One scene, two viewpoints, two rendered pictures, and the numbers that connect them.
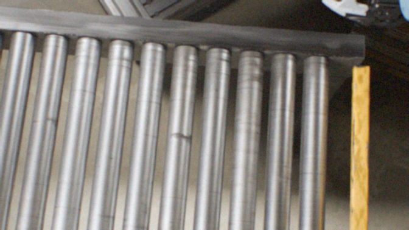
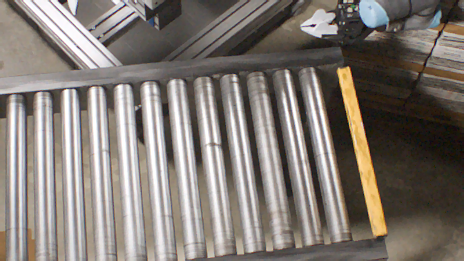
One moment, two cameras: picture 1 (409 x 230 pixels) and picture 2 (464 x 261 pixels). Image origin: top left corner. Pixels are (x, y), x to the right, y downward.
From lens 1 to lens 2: 0.57 m
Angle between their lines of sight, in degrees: 12
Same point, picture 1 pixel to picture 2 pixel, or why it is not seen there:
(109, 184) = (164, 190)
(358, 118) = (350, 105)
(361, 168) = (361, 140)
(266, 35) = (264, 59)
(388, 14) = (354, 30)
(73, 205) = (138, 212)
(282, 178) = (302, 161)
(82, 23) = (115, 74)
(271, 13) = not seen: hidden behind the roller
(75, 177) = (134, 190)
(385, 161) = (381, 185)
